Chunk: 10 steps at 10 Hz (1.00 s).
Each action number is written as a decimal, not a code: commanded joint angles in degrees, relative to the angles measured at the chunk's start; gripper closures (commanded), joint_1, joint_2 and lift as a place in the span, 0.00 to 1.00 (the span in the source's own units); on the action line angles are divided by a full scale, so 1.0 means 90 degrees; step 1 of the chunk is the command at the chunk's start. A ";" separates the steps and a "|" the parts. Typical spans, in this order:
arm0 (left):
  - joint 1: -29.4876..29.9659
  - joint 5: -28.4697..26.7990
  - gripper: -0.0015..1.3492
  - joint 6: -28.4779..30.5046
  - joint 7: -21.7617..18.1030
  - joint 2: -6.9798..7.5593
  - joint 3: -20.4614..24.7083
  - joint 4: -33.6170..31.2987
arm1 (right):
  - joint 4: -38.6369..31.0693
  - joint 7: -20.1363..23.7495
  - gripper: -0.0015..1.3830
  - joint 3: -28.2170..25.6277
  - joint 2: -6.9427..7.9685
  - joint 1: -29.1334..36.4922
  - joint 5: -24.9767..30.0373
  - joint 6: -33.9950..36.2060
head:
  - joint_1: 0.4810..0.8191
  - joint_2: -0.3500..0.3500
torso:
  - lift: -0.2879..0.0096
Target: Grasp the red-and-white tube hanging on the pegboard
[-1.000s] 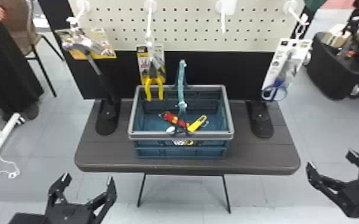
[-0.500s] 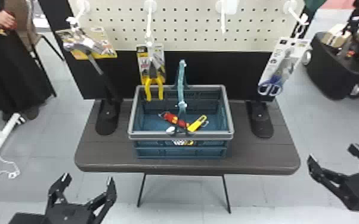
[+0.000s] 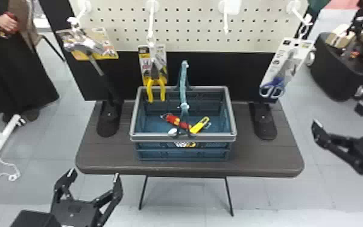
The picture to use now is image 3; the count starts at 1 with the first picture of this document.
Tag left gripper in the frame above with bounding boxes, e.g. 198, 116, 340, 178
49, 168, 124, 227

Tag black side table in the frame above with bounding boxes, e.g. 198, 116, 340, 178
309, 31, 363, 103

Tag blue scissors on white card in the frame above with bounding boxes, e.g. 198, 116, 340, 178
259, 37, 315, 100

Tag blue basket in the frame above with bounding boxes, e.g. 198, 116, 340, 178
129, 60, 238, 162

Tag red screwdriver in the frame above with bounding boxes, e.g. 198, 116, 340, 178
160, 113, 192, 131

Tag yellow utility knife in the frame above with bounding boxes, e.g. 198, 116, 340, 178
189, 116, 212, 135

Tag yellow pliers on card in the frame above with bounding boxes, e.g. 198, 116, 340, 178
137, 43, 169, 103

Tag person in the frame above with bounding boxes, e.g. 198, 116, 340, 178
0, 0, 60, 124

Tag hammer on yellow card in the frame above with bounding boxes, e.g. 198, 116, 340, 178
55, 26, 119, 77

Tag white pegboard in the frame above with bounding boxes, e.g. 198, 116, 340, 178
39, 0, 316, 141

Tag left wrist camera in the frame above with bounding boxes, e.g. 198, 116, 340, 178
10, 209, 63, 227

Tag white cable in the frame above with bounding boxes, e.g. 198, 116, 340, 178
0, 126, 22, 204

